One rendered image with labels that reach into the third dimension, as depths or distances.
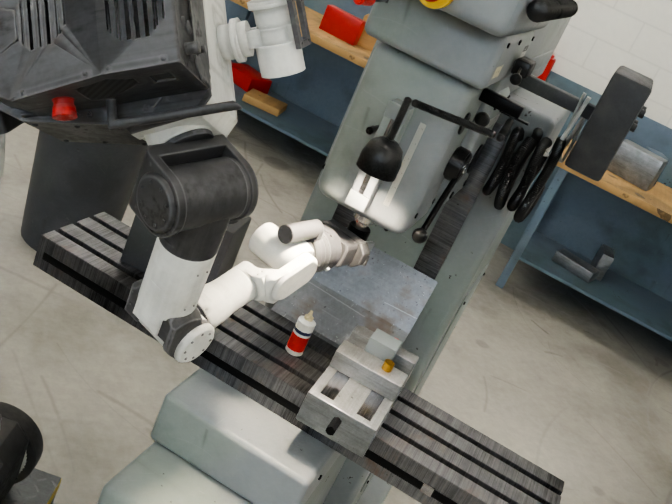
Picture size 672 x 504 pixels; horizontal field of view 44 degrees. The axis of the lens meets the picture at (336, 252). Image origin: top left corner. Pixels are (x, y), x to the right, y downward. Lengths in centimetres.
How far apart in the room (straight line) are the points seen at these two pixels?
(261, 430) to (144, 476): 24
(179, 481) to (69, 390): 135
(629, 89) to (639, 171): 355
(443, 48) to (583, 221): 452
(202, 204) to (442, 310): 108
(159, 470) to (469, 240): 88
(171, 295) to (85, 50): 38
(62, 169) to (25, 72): 237
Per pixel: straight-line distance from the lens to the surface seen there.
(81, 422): 293
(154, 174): 113
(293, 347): 183
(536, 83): 186
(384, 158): 140
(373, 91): 155
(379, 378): 170
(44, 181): 360
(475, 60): 146
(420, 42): 148
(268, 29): 123
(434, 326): 213
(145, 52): 107
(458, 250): 205
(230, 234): 181
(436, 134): 152
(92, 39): 110
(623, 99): 176
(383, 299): 209
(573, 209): 592
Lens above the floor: 188
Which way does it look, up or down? 24 degrees down
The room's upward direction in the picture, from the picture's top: 24 degrees clockwise
